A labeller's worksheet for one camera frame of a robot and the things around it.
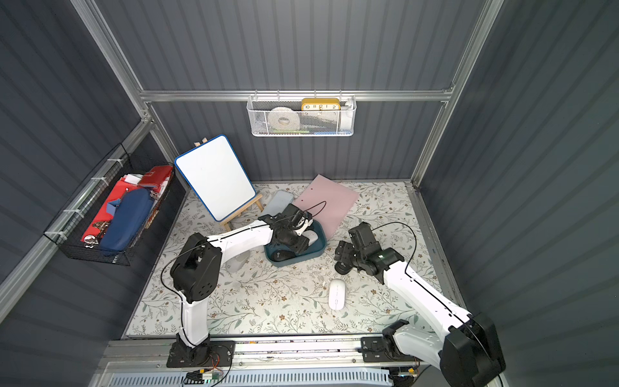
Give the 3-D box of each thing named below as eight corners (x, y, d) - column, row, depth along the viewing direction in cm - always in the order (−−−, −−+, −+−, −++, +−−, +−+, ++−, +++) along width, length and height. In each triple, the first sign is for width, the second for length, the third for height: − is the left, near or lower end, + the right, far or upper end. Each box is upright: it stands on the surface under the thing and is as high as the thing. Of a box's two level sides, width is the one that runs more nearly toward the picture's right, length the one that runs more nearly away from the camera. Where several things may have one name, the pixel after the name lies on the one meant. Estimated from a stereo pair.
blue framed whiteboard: (208, 218, 110) (172, 160, 83) (243, 194, 119) (222, 134, 92) (224, 234, 104) (191, 177, 77) (260, 207, 114) (242, 148, 87)
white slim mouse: (329, 310, 84) (329, 307, 82) (328, 282, 90) (328, 279, 88) (346, 309, 84) (347, 307, 82) (344, 282, 90) (344, 279, 88)
